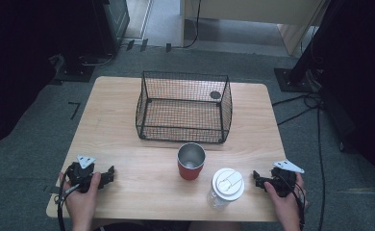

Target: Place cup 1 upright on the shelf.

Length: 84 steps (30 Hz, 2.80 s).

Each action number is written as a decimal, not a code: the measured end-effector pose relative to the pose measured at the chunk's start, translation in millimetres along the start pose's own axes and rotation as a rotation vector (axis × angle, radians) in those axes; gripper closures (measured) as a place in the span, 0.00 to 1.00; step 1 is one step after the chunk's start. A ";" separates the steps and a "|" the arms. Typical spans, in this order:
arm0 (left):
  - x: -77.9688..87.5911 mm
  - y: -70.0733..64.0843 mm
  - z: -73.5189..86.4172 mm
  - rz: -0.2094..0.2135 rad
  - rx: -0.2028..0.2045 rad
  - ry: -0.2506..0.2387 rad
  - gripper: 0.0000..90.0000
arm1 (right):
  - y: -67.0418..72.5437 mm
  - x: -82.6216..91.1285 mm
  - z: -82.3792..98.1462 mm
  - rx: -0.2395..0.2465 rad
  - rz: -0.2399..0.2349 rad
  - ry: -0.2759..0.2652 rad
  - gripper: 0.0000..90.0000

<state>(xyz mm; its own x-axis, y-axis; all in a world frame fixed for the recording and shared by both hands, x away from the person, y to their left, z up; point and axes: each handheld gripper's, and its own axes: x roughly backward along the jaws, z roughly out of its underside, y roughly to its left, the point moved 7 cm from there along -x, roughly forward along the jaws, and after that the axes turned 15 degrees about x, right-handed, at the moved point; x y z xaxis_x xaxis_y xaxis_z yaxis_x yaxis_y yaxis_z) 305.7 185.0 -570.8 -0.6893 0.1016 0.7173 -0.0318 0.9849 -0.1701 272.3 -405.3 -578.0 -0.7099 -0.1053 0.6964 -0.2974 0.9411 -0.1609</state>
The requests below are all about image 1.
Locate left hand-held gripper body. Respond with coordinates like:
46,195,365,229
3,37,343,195
65,154,109,194

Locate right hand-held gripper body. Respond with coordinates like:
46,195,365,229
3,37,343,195
262,160,306,198

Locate red metal cup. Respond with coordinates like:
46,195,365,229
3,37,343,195
176,141,207,181

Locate black wire mesh basket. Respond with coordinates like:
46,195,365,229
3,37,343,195
135,70,234,144

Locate person's right hand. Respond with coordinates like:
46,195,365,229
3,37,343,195
263,172,310,226

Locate person's left hand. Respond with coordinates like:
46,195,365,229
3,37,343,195
58,171,102,225

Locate black metal stand with base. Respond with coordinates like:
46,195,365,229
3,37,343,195
273,0,340,94

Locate dark curtain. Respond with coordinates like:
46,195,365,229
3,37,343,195
0,0,95,152
318,0,375,196

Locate black equipment cabinet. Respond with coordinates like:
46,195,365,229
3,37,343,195
91,0,131,56

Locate beige wooden furniture panel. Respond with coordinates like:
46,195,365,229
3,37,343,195
180,0,332,56

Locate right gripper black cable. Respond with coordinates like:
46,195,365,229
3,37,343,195
281,177,307,231

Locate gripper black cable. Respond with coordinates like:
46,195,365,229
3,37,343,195
281,177,307,231
56,165,83,231

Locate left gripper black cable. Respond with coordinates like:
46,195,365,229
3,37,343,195
56,165,83,231

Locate black floor cables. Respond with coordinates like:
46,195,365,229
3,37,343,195
271,91,327,231

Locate black stand base plate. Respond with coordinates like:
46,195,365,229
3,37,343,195
49,53,95,85

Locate hanging black cable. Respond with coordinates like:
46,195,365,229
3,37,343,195
183,0,203,50

